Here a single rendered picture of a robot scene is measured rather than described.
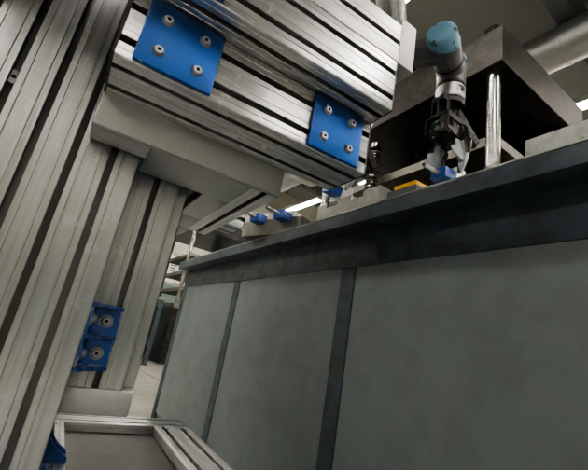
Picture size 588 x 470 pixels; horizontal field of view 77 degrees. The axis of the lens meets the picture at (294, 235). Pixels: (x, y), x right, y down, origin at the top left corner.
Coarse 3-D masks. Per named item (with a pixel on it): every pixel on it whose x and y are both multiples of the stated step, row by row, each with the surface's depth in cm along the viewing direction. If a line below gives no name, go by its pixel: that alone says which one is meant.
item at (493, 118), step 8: (488, 72) 171; (496, 72) 168; (488, 80) 169; (496, 80) 167; (488, 88) 168; (496, 88) 166; (488, 96) 166; (496, 96) 164; (488, 104) 165; (496, 104) 163; (488, 112) 164; (496, 112) 162; (488, 120) 163; (496, 120) 161; (488, 128) 161; (496, 128) 160; (488, 136) 160; (496, 136) 158; (488, 144) 159; (496, 144) 157; (488, 152) 158; (496, 152) 156; (488, 160) 156; (496, 160) 155; (328, 200) 253
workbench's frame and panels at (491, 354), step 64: (448, 192) 68; (512, 192) 61; (576, 192) 55; (256, 256) 137; (320, 256) 103; (384, 256) 83; (448, 256) 70; (512, 256) 60; (576, 256) 52; (192, 320) 172; (256, 320) 123; (320, 320) 95; (384, 320) 78; (448, 320) 66; (512, 320) 57; (576, 320) 50; (192, 384) 150; (256, 384) 111; (320, 384) 88; (384, 384) 73; (448, 384) 62; (512, 384) 54; (576, 384) 48; (256, 448) 101; (320, 448) 81; (384, 448) 69; (448, 448) 59; (512, 448) 52; (576, 448) 46
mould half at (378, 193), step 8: (368, 192) 98; (376, 192) 95; (384, 192) 95; (344, 200) 105; (352, 200) 102; (360, 200) 99; (368, 200) 97; (376, 200) 94; (320, 208) 114; (328, 208) 111; (336, 208) 107; (344, 208) 104; (352, 208) 101; (320, 216) 113; (328, 216) 110
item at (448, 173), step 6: (426, 162) 89; (426, 168) 90; (432, 168) 90; (438, 168) 92; (444, 168) 91; (456, 168) 93; (432, 174) 93; (438, 174) 92; (444, 174) 90; (450, 174) 91; (456, 174) 92; (462, 174) 94; (432, 180) 93; (438, 180) 93; (444, 180) 92
